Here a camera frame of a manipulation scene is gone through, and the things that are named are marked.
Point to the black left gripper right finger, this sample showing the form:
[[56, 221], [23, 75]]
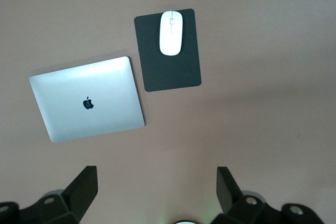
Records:
[[228, 195]]

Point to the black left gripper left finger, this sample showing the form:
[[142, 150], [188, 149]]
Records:
[[78, 195]]

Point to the white computer mouse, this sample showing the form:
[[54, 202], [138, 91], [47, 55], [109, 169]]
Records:
[[171, 40]]

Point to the black mouse pad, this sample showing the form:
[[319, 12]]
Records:
[[170, 74]]

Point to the silver closed laptop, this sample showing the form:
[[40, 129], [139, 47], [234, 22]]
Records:
[[78, 82]]

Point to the brown table cover mat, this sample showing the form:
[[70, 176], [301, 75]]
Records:
[[262, 77]]

